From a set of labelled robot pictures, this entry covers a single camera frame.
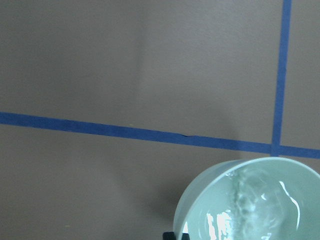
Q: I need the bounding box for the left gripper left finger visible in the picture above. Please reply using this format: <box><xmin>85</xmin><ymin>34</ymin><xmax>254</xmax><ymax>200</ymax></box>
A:
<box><xmin>162</xmin><ymin>231</ymin><xmax>177</xmax><ymax>240</ymax></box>

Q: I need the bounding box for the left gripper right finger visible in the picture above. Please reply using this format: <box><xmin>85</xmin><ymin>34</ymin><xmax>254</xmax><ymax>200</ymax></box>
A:
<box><xmin>181</xmin><ymin>233</ymin><xmax>190</xmax><ymax>240</ymax></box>

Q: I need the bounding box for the light green bowl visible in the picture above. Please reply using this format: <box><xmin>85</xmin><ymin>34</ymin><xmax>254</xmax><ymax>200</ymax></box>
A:
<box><xmin>173</xmin><ymin>157</ymin><xmax>320</xmax><ymax>240</ymax></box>

